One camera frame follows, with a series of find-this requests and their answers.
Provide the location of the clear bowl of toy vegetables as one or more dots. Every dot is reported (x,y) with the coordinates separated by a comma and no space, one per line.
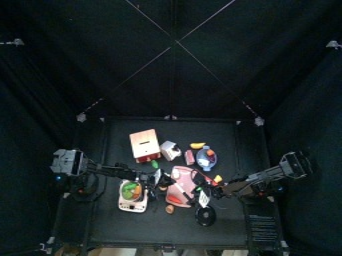
(131,191)

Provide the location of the black printed label sheet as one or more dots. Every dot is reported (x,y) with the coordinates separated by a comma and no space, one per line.
(262,228)

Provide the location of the pink packet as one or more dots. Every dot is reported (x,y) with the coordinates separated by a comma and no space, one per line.
(181,186)

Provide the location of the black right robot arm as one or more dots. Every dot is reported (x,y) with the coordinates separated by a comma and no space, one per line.
(268,175)

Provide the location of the green toy vegetable piece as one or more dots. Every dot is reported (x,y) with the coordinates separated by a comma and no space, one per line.
(198,189)

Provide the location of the white toy kitchen scale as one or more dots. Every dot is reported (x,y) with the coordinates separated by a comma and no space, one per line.
(133,205)

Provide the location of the pink toy block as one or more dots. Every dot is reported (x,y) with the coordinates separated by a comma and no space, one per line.
(190,157)

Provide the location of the silver frame corner clamp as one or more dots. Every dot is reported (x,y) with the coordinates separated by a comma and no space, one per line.
(81,117)
(258,121)
(16,42)
(333,44)

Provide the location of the orange toy piece in bowl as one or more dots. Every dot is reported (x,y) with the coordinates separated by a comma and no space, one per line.
(210,153)

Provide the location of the small white toy appliance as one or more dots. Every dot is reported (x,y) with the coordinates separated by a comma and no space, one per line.
(170,150)

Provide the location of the yellow toy banana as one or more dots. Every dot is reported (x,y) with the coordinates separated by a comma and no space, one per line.
(197,145)

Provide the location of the blue toy bowl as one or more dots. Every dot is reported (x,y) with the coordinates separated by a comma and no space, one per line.
(206,160)

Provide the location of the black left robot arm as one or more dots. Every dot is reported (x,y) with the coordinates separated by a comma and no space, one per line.
(111,171)

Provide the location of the orange red box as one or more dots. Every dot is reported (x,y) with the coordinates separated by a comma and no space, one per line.
(145,145)

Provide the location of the small green toy piece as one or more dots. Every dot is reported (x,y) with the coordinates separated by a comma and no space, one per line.
(154,164)

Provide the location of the red ridged toy food piece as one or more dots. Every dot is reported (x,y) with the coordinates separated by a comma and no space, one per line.
(175,199)

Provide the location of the black round toy pan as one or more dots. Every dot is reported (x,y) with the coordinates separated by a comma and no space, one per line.
(205,216)

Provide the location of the yellow-orange toy food piece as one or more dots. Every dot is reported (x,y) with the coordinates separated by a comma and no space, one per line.
(218,178)

